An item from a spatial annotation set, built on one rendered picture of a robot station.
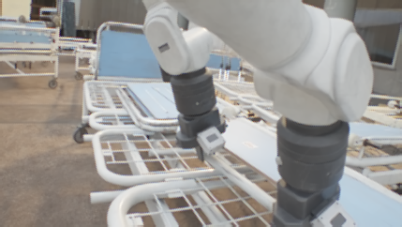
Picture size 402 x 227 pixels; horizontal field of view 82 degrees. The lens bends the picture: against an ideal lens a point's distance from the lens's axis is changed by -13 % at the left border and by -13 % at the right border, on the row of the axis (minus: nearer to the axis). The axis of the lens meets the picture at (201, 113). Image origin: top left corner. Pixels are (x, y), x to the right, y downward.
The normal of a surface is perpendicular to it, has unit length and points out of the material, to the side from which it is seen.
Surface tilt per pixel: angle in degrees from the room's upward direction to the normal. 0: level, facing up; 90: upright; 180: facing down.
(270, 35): 124
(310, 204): 91
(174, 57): 108
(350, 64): 87
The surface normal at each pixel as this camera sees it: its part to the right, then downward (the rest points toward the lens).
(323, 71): -0.15, 0.19
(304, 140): -0.51, -0.29
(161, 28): -0.44, 0.48
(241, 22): 0.16, 0.93
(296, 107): -0.74, 0.41
